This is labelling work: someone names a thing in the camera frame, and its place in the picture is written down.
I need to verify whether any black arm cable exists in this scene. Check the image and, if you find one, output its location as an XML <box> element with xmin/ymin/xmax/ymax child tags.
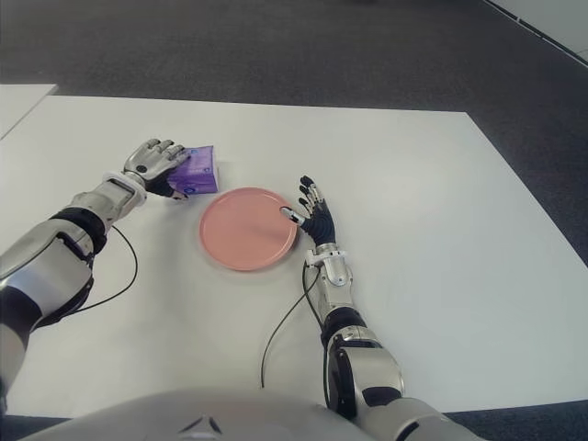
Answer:
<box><xmin>259</xmin><ymin>264</ymin><xmax>332</xmax><ymax>410</ymax></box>
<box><xmin>75</xmin><ymin>224</ymin><xmax>139</xmax><ymax>318</ymax></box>

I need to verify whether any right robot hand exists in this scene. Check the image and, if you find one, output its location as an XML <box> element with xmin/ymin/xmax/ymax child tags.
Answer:
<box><xmin>279</xmin><ymin>175</ymin><xmax>337</xmax><ymax>247</ymax></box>

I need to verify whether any white side table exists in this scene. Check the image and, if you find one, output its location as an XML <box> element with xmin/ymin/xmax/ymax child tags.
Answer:
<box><xmin>0</xmin><ymin>83</ymin><xmax>59</xmax><ymax>141</ymax></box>

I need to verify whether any pink round plate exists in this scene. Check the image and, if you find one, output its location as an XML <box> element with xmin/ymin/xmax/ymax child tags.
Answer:
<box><xmin>198</xmin><ymin>187</ymin><xmax>300</xmax><ymax>272</ymax></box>

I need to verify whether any purple tissue paper pack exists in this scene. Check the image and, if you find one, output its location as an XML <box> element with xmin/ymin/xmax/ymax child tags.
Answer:
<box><xmin>169</xmin><ymin>144</ymin><xmax>221</xmax><ymax>197</ymax></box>

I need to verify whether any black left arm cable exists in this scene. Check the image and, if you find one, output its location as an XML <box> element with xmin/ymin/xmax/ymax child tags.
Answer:
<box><xmin>75</xmin><ymin>224</ymin><xmax>139</xmax><ymax>318</ymax></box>

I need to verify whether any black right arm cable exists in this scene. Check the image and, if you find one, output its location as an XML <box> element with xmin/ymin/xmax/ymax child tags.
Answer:
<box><xmin>259</xmin><ymin>264</ymin><xmax>332</xmax><ymax>410</ymax></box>

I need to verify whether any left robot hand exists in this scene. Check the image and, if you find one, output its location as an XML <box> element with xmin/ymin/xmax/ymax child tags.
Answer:
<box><xmin>122</xmin><ymin>137</ymin><xmax>193</xmax><ymax>201</ymax></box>

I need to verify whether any grey robot torso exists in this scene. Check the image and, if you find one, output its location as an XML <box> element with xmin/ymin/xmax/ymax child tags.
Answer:
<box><xmin>13</xmin><ymin>388</ymin><xmax>497</xmax><ymax>441</ymax></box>

